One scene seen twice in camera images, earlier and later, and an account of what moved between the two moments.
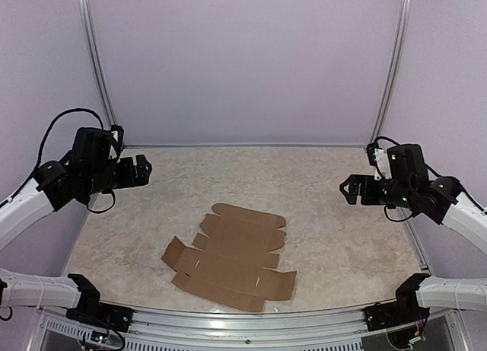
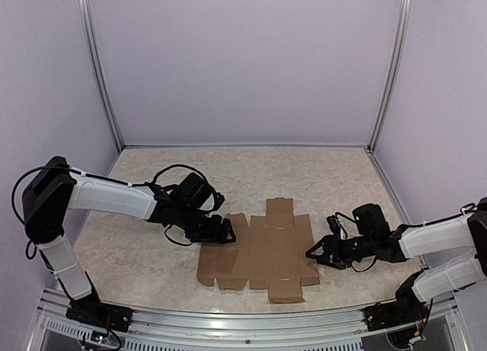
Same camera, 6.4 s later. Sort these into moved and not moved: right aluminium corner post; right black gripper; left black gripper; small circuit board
Moved: right black gripper; left black gripper
Not moved: right aluminium corner post; small circuit board
